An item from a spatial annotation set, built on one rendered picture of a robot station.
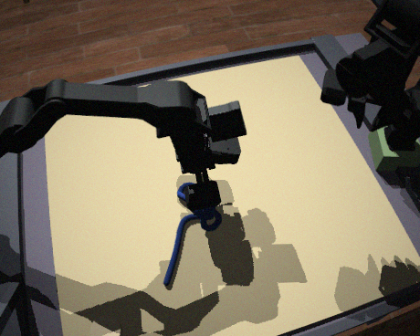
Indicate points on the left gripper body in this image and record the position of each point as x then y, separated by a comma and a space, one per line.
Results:
205, 193

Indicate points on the cream work mat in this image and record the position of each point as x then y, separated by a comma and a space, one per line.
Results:
307, 232

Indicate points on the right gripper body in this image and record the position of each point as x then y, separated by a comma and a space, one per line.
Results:
389, 95

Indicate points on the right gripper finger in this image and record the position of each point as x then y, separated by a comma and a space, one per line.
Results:
383, 118
358, 114

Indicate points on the blue rope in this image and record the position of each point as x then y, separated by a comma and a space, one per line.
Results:
207, 214

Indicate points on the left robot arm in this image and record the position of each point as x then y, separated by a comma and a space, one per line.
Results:
170, 106

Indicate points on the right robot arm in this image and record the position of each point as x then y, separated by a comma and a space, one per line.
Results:
369, 67

